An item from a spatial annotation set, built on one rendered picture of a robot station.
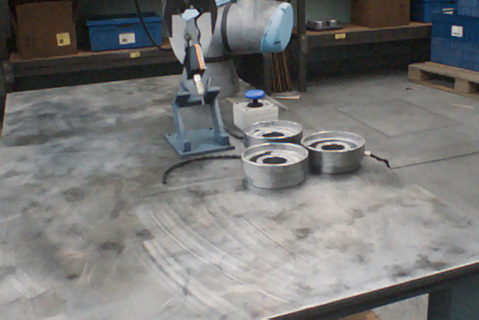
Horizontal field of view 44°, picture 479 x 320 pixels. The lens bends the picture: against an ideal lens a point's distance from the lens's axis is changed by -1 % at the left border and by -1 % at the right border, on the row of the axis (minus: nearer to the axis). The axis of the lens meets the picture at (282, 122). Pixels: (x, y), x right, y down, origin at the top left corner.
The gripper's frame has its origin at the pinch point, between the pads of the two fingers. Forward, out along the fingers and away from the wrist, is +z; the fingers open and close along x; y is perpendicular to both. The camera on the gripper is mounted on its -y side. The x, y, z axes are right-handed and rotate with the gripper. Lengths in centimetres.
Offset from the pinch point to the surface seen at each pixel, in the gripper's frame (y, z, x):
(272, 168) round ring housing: -28.2, 10.9, -3.7
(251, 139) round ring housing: -13.6, 12.0, -6.1
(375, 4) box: 323, 53, -244
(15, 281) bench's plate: -39, 14, 32
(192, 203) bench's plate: -27.2, 14.5, 8.5
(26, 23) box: 327, 50, 24
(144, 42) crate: 327, 70, -54
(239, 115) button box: 2.8, 13.4, -9.8
